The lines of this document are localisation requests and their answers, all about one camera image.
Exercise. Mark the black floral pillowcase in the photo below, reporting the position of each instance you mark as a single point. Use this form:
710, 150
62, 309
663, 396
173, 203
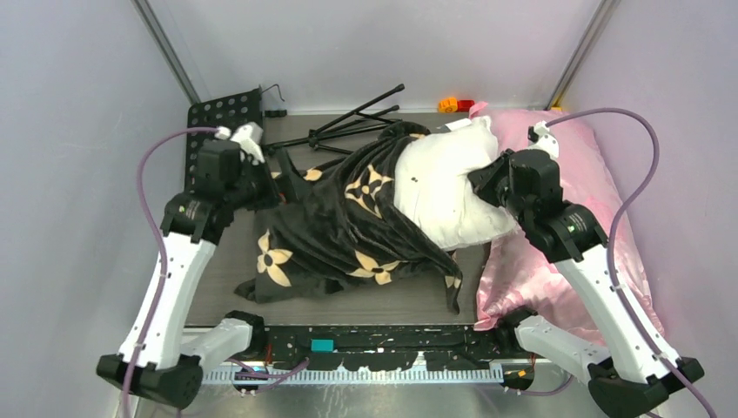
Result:
346, 232

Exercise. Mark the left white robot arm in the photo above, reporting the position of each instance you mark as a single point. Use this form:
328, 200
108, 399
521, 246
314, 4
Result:
154, 362

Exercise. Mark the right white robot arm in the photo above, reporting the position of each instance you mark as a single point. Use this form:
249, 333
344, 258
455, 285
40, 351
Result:
636, 370

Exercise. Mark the orange toy block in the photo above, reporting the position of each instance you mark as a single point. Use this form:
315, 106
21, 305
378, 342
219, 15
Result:
448, 105

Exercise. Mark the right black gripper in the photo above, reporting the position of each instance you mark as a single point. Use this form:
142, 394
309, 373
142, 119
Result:
483, 178

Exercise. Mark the white pillow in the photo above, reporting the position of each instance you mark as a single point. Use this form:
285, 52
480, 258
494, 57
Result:
431, 187

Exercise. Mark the red toy block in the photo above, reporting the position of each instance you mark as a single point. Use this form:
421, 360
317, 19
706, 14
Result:
464, 105

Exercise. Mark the black folded tripod stand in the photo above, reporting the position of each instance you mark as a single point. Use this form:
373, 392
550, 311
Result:
354, 122

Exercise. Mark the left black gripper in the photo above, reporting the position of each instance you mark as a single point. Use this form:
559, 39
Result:
295, 185

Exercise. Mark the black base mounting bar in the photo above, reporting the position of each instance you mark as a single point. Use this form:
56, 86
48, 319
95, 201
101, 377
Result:
382, 348

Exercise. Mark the teal rectangular block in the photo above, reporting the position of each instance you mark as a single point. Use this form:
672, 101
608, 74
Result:
322, 345

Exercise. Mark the white slotted cable duct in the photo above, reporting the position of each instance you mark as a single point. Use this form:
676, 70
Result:
232, 374

